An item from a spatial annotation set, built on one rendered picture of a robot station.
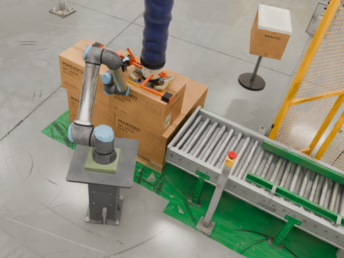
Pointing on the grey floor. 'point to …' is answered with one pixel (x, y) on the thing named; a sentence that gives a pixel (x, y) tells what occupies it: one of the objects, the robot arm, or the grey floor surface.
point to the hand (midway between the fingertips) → (126, 59)
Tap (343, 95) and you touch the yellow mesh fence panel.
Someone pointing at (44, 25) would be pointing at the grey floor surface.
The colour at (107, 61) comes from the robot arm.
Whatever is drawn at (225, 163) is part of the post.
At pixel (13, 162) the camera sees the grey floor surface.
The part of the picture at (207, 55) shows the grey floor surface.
